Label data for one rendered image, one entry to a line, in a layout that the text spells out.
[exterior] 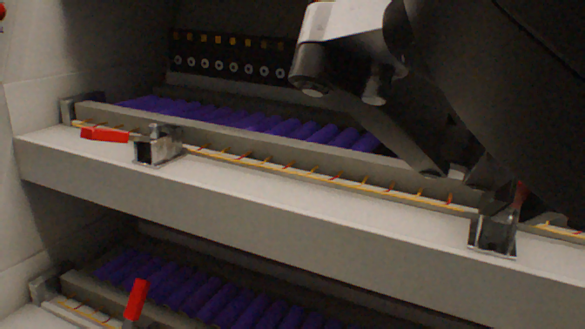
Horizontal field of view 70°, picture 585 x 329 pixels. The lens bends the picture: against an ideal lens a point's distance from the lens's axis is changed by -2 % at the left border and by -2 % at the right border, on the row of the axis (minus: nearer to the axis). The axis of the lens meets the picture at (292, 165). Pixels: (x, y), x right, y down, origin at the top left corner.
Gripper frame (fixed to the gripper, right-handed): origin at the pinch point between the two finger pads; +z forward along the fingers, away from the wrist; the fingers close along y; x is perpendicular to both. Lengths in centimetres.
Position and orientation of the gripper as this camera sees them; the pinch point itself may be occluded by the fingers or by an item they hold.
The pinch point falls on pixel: (521, 182)
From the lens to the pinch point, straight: 21.7
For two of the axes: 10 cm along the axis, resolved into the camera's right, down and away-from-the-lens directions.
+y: 9.1, 2.0, -3.7
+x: 2.6, -9.6, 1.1
